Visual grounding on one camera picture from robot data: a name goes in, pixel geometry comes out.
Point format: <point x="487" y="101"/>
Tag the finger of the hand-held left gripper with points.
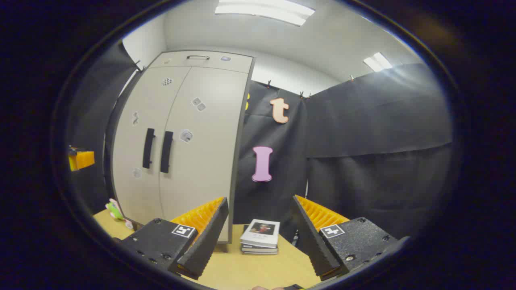
<point x="82" y="159"/>

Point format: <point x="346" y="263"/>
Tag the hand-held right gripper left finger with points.
<point x="209" y="237"/>

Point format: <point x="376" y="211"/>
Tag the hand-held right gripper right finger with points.
<point x="308" y="237"/>

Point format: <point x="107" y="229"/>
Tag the grey cabinet door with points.
<point x="209" y="141"/>
<point x="137" y="100"/>

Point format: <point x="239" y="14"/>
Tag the grey shoe cabinet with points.
<point x="241" y="141"/>

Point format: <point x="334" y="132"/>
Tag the grey cabinet drawer front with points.
<point x="209" y="65"/>

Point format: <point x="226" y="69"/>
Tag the dark book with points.
<point x="258" y="250"/>

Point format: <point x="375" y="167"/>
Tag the green and pink toy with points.
<point x="114" y="209"/>

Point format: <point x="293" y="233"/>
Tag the ceiling light panel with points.
<point x="264" y="11"/>
<point x="377" y="61"/>

